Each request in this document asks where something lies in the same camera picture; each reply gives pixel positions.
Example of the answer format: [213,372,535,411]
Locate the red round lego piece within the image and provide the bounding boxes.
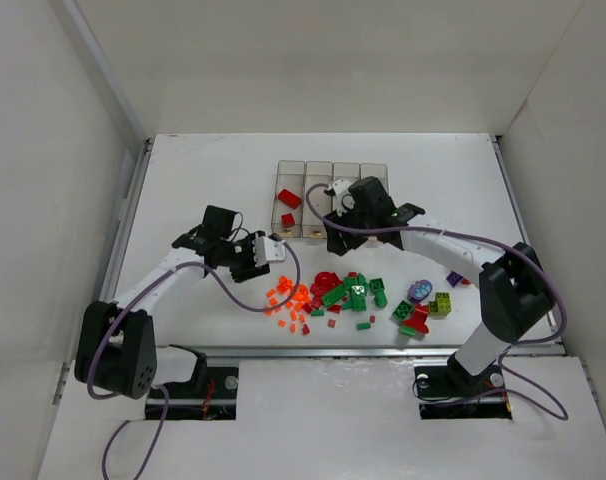
[310,271,342,297]

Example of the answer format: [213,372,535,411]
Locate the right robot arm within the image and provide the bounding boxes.
[317,177,557,399]

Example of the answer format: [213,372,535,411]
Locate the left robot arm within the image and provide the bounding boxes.
[74,205,285,399]

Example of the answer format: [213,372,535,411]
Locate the clear container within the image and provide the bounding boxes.
[331,162,361,193]
[271,160,305,238]
[360,163,388,183]
[302,161,333,239]

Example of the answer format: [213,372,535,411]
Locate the orange round lego piece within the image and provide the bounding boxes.
[288,284,311,303]

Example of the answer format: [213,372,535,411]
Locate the red long lego brick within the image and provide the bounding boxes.
[277,189,302,209]

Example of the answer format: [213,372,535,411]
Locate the green long lego plate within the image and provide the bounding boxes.
[342,285,367,312]

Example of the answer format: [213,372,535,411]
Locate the purple flower lego piece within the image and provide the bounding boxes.
[407,279,433,304]

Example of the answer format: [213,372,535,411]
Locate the green square lego brick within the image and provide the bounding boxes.
[392,301,415,322]

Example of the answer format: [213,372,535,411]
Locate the purple lego brick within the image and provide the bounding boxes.
[446,271,464,287]

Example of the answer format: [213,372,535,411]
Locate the lime green lego brick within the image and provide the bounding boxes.
[428,292,452,317]

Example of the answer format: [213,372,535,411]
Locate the red flower lego piece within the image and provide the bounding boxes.
[402,304,429,334]

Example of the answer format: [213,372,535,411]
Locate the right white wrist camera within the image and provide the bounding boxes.
[324,178,355,216]

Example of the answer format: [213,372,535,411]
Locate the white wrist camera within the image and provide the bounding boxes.
[253,236,287,267]
[324,178,355,216]

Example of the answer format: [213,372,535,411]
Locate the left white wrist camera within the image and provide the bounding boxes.
[253,236,287,267]

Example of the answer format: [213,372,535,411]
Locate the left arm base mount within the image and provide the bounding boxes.
[166,365,239,421]

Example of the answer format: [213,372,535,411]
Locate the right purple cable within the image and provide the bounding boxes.
[303,183,570,422]

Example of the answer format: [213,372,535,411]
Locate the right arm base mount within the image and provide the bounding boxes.
[412,365,512,420]

